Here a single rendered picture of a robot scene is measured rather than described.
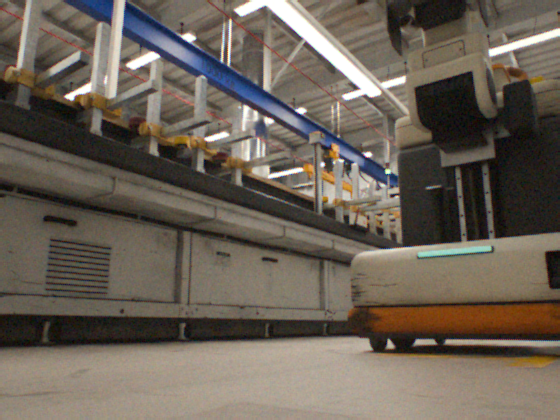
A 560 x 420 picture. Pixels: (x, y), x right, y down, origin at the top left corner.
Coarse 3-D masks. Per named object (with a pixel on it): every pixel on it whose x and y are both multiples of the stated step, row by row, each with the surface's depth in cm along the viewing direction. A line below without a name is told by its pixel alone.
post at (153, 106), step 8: (152, 64) 188; (160, 64) 189; (152, 72) 187; (160, 72) 188; (160, 80) 188; (160, 88) 187; (152, 96) 184; (152, 104) 183; (152, 112) 182; (152, 120) 181; (152, 136) 180; (144, 144) 181; (152, 144) 180
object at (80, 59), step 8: (72, 56) 132; (80, 56) 130; (88, 56) 132; (56, 64) 137; (64, 64) 134; (72, 64) 132; (80, 64) 132; (48, 72) 139; (56, 72) 136; (64, 72) 136; (72, 72) 136; (40, 80) 142; (48, 80) 141; (56, 80) 141; (8, 96) 153
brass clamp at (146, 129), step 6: (144, 126) 179; (150, 126) 178; (156, 126) 182; (144, 132) 178; (150, 132) 179; (156, 132) 181; (162, 138) 183; (168, 138) 186; (162, 144) 189; (168, 144) 189
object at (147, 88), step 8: (152, 80) 150; (136, 88) 155; (144, 88) 152; (152, 88) 150; (120, 96) 160; (128, 96) 157; (136, 96) 156; (144, 96) 156; (112, 104) 162; (120, 104) 161; (80, 112) 173; (80, 120) 174
